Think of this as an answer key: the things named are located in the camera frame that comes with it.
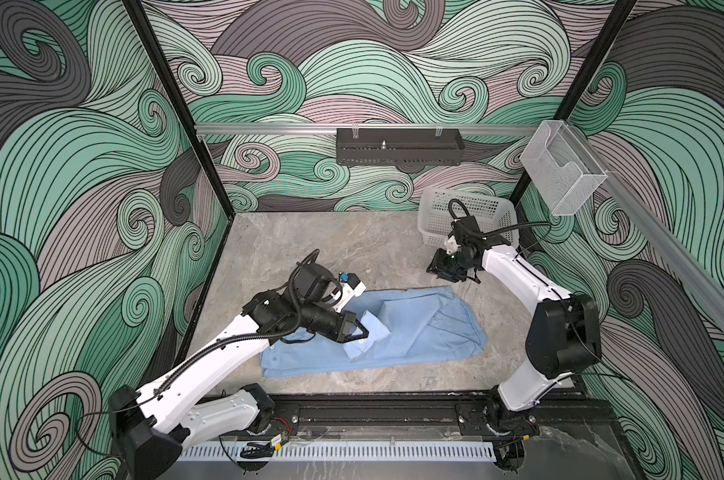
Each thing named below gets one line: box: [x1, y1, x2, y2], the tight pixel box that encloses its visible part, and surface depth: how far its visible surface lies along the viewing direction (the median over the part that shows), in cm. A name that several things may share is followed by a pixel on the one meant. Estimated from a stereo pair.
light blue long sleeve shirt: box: [260, 285, 488, 378], surface depth 85 cm
